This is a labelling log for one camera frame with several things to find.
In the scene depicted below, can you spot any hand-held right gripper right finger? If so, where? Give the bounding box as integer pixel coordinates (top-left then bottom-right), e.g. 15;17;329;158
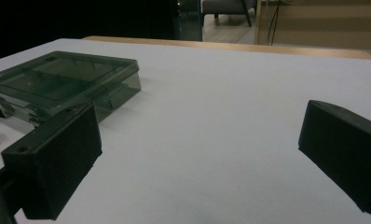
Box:
297;99;371;216

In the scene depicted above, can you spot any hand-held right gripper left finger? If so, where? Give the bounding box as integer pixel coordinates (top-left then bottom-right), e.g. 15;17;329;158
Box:
1;104;103;221

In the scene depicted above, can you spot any clear grey plastic organizer box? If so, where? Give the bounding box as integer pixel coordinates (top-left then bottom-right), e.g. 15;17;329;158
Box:
0;50;143;128

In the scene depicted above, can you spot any light wooden cabinet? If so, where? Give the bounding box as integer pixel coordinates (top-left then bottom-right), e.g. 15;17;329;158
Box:
254;0;371;51

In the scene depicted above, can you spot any light wooden table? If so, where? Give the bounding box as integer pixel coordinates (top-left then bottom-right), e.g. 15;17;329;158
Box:
83;35;371;61

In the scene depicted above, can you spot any grey chair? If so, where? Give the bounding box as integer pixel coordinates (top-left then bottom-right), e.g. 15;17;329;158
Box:
201;0;258;28

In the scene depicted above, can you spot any dark glass partition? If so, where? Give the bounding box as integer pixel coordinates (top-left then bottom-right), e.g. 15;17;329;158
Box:
173;0;203;42

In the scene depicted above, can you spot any black cable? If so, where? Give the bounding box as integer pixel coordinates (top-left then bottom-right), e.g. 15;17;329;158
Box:
266;0;282;47

